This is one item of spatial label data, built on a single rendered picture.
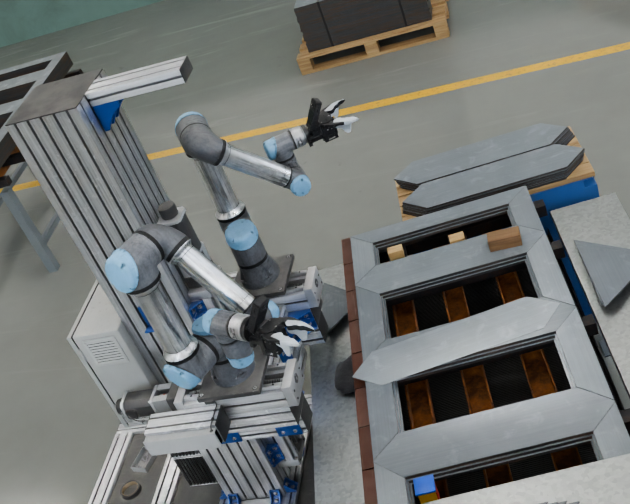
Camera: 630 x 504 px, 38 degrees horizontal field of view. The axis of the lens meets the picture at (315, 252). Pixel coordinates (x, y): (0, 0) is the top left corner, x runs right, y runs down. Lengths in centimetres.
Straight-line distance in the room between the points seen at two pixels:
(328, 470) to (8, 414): 266
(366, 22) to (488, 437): 495
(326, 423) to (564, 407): 88
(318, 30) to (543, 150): 371
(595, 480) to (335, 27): 545
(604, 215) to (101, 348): 195
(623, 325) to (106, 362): 178
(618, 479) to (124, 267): 142
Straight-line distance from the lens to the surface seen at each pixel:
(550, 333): 313
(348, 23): 737
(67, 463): 489
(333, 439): 326
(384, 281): 353
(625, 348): 317
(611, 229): 365
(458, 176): 398
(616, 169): 532
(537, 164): 392
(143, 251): 270
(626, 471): 245
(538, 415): 288
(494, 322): 321
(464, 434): 289
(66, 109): 282
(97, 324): 332
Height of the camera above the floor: 296
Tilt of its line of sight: 33 degrees down
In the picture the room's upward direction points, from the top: 23 degrees counter-clockwise
